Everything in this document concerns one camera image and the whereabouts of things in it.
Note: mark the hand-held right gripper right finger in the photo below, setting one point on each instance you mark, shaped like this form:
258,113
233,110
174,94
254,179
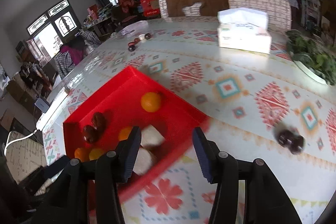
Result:
203,158

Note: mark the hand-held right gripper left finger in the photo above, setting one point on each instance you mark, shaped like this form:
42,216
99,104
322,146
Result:
131,153

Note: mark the small tangerine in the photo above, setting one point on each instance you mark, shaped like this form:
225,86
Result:
95,153
124,133
81,154

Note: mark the large peeled sugarcane piece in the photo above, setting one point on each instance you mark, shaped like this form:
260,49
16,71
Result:
153,137

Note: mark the red date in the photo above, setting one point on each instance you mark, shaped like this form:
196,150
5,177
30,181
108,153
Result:
90,133
98,119

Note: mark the large tangerine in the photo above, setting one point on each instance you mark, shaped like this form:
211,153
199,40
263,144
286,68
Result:
151,101

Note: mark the red tray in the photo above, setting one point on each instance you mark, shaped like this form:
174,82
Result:
118,98

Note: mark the dark purple plum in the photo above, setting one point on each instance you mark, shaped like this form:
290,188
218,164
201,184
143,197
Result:
297,145
283,135

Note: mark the small white device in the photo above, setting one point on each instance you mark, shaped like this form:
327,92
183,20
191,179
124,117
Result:
42,104

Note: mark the patterned fabric chair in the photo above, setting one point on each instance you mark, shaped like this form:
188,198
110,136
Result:
260,6
25,153

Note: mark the plaid jacket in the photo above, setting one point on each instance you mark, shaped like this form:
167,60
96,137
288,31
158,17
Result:
65,62

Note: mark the pink cloth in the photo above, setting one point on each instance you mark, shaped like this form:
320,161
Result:
74,52

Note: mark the small white round object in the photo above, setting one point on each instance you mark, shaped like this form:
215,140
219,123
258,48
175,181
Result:
142,37

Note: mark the white tissue pack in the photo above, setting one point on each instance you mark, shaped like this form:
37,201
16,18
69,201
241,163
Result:
242,29

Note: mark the pale green plate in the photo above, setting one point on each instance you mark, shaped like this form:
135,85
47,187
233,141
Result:
311,76

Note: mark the red gift box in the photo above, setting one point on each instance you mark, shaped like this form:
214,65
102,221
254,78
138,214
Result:
149,6

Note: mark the arched pattern window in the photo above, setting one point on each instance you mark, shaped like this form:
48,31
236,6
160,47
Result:
52,27

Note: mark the spinach leaves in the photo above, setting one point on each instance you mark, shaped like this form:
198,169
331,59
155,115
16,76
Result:
312,56

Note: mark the chair with brown cover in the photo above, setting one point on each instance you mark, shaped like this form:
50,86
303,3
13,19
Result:
183,5

